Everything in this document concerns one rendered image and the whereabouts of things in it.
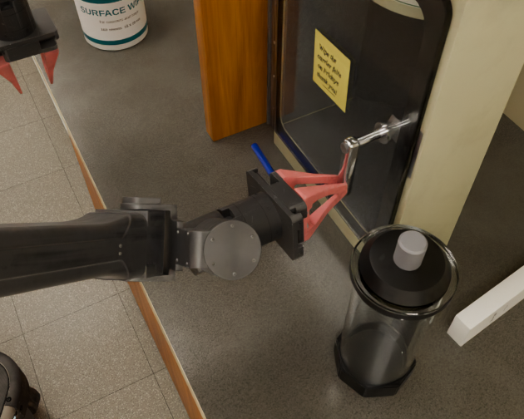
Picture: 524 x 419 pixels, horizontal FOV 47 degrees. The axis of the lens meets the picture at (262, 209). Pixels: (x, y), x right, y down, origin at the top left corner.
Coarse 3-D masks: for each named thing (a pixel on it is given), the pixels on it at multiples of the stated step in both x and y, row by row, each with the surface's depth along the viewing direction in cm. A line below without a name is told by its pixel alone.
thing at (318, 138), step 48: (288, 0) 76; (336, 0) 66; (384, 0) 58; (432, 0) 52; (288, 48) 81; (384, 48) 61; (432, 48) 54; (288, 96) 87; (384, 96) 64; (288, 144) 94; (336, 144) 79; (384, 144) 68; (384, 192) 72
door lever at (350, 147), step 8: (376, 128) 68; (384, 128) 66; (352, 136) 66; (360, 136) 66; (368, 136) 66; (376, 136) 66; (384, 136) 67; (344, 144) 65; (352, 144) 65; (360, 144) 66; (344, 152) 66; (352, 152) 66; (344, 160) 67; (352, 160) 67; (344, 168) 68; (352, 168) 68; (344, 176) 69; (352, 176) 69; (352, 184) 71
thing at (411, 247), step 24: (384, 240) 61; (408, 240) 57; (432, 240) 61; (360, 264) 60; (384, 264) 59; (408, 264) 58; (432, 264) 59; (384, 288) 58; (408, 288) 57; (432, 288) 57
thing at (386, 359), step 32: (352, 256) 61; (448, 256) 61; (352, 288) 65; (448, 288) 59; (352, 320) 66; (384, 320) 61; (416, 320) 58; (352, 352) 70; (384, 352) 66; (416, 352) 69; (384, 384) 72
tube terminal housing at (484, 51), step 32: (480, 0) 51; (512, 0) 53; (448, 32) 53; (480, 32) 54; (512, 32) 56; (448, 64) 55; (480, 64) 57; (512, 64) 60; (448, 96) 59; (480, 96) 62; (448, 128) 63; (480, 128) 66; (288, 160) 100; (416, 160) 65; (448, 160) 68; (480, 160) 72; (416, 192) 70; (448, 192) 74; (416, 224) 76; (448, 224) 81
